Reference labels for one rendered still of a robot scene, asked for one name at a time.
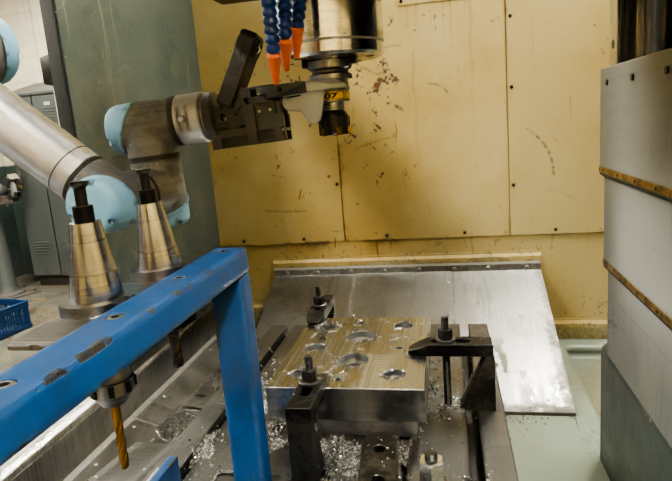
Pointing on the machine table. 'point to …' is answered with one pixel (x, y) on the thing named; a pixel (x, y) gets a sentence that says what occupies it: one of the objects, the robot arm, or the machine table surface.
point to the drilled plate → (357, 389)
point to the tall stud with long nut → (431, 466)
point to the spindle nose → (340, 19)
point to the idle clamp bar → (379, 458)
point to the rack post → (242, 381)
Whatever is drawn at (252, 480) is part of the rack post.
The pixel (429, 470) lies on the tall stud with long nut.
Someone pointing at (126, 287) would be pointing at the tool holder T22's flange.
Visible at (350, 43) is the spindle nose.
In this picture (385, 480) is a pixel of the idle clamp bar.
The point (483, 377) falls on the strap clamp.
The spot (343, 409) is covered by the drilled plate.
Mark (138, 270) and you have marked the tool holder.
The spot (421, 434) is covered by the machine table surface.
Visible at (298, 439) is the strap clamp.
